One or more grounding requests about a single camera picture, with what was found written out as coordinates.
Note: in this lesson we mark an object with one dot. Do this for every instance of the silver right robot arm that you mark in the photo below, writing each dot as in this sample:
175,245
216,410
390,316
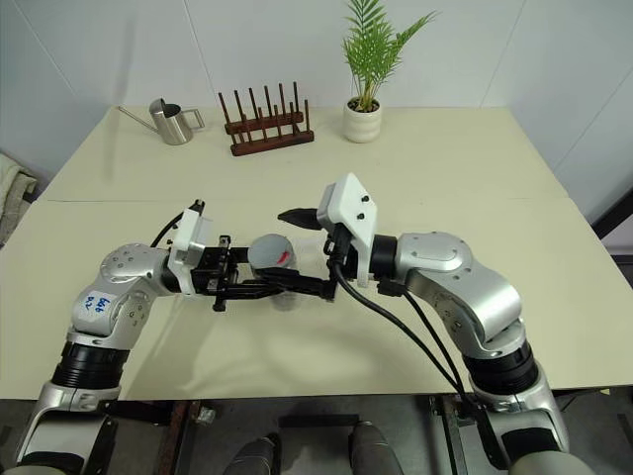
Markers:
445,257

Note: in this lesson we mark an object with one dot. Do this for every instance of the grey jar lid red mark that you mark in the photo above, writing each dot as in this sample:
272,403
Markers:
267,251

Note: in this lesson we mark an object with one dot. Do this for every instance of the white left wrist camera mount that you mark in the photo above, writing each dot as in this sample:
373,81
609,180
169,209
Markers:
187,232

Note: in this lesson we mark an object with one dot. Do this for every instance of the beige cloth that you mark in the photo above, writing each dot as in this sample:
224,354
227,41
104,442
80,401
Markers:
12,198

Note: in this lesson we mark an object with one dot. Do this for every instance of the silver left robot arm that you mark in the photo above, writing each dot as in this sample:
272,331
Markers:
126,267

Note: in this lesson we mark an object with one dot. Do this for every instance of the white ribbed plant pot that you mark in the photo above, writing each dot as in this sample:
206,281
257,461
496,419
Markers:
362,123

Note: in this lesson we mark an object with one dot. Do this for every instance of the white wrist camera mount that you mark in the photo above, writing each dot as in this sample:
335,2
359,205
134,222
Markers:
187,232
353,198

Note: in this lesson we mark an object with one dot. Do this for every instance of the steel watering can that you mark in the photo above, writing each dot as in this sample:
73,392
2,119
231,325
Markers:
170,123

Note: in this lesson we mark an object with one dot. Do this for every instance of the dark rounded shape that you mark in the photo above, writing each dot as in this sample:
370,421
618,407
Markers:
373,450
259,455

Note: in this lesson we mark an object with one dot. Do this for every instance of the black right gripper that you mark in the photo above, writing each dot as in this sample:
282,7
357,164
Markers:
346,272

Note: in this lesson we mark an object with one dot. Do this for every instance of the white label blue writing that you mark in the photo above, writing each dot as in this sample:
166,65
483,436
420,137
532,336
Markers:
95,304

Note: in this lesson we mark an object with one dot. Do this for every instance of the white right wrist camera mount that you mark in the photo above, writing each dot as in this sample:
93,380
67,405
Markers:
353,198

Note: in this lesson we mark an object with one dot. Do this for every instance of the green palm plant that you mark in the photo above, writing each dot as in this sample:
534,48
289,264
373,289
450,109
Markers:
368,49

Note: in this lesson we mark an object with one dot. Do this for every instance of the grey cup with red mark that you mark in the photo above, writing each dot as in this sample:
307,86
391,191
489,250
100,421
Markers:
288,303

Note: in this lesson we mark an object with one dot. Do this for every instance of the brown wooden peg rack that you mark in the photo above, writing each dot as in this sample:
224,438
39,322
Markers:
269,138

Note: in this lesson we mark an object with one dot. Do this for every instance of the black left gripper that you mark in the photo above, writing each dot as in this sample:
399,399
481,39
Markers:
212,262

